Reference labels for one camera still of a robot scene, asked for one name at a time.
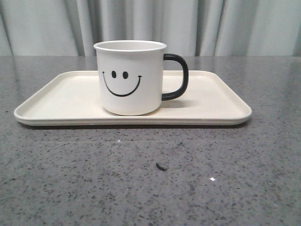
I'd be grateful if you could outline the white smiley mug black handle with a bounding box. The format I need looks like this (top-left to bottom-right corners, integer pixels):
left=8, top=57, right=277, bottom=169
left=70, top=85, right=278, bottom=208
left=94, top=40, right=189, bottom=116

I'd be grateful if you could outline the small dark debris piece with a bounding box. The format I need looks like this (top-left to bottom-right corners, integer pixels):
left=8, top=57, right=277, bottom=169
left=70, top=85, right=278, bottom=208
left=156, top=163, right=167, bottom=171

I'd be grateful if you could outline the cream rectangular plastic tray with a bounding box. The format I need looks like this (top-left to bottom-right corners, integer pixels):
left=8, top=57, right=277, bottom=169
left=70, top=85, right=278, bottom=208
left=14, top=71, right=252, bottom=126

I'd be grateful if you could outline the grey pleated curtain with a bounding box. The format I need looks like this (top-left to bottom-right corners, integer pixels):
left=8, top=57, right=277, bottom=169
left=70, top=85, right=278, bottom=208
left=0, top=0, right=301, bottom=56

